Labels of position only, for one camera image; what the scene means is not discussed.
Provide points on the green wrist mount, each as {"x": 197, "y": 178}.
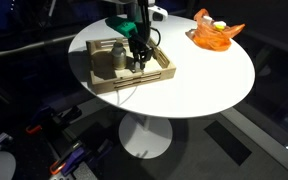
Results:
{"x": 124, "y": 26}

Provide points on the white bottle lid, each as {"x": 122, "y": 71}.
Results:
{"x": 139, "y": 68}

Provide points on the black floor mat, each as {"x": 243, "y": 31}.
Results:
{"x": 228, "y": 142}

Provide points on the orange plastic bag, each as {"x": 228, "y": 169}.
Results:
{"x": 214, "y": 40}

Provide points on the yellow capped container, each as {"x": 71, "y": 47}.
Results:
{"x": 219, "y": 25}

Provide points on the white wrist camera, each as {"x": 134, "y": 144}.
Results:
{"x": 158, "y": 13}

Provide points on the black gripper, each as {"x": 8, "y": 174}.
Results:
{"x": 140, "y": 45}

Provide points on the purple clamp orange tip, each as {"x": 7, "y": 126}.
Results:
{"x": 74, "y": 156}

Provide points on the black clamp orange tips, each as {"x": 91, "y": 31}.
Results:
{"x": 54, "y": 118}

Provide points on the grey metal rail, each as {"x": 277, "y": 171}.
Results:
{"x": 24, "y": 47}

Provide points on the white container in bag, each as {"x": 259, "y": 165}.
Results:
{"x": 207, "y": 19}

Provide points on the white table pedestal base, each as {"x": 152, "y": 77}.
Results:
{"x": 144, "y": 136}

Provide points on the wooden slatted tray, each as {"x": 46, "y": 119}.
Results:
{"x": 130, "y": 80}

